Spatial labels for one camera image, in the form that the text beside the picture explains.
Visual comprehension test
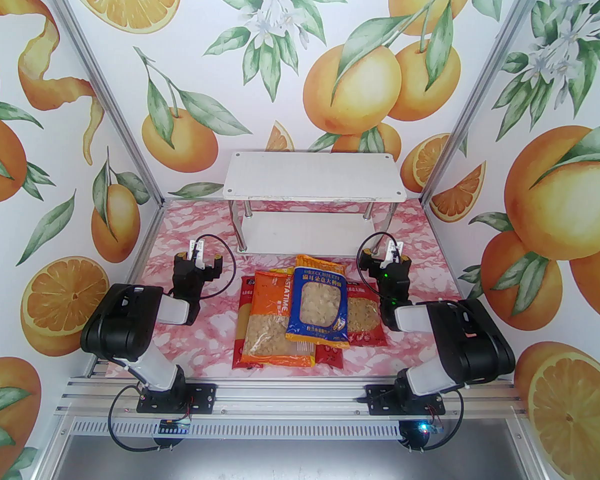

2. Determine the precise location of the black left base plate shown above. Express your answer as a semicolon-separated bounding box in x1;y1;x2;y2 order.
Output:
136;383;217;415

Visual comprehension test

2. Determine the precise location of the white two-tier shelf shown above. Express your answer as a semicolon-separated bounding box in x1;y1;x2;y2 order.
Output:
223;151;408;258

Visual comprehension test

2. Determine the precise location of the black base cable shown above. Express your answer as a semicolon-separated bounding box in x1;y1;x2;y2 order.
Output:
108;384;191;454
400;390;464;454

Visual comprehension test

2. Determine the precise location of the perforated metal strip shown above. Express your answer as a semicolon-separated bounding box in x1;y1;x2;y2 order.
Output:
70;419;416;440

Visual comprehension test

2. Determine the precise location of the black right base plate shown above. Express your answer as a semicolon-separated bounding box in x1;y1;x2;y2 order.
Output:
364;384;447;416

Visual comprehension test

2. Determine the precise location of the aluminium frame rail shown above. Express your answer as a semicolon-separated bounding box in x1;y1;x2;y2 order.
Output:
55;360;531;421

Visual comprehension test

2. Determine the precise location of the blue orecchiette pasta bag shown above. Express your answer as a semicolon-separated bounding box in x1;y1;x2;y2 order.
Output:
286;254;352;350

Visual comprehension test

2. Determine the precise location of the red spaghetti pack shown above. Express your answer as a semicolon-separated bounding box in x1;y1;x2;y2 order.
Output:
316;344;344;369

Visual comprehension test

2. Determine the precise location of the aluminium corner post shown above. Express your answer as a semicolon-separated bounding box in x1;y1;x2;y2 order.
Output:
39;0;167;214
419;0;552;214

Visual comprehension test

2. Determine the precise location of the yellow spaghetti pack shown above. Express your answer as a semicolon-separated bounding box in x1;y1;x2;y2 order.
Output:
285;340;317;368

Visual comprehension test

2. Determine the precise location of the red short pasta bag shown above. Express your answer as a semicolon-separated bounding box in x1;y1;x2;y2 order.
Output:
347;279;387;347

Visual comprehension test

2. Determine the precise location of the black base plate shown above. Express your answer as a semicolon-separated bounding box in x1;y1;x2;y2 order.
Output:
136;383;217;415
364;384;447;416

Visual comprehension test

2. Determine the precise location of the orange pasta bag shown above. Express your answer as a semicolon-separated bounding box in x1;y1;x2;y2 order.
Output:
233;269;293;369

